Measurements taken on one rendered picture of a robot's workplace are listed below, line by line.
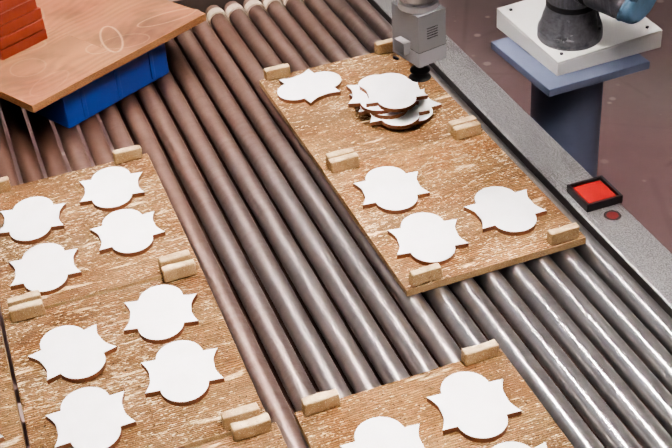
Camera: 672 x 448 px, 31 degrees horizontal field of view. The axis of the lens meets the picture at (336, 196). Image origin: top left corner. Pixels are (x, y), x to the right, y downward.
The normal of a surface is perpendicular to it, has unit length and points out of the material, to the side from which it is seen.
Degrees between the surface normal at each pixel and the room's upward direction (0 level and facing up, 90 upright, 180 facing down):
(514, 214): 0
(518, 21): 4
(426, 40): 90
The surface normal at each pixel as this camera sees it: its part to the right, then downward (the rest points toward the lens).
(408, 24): -0.83, 0.36
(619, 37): -0.07, -0.78
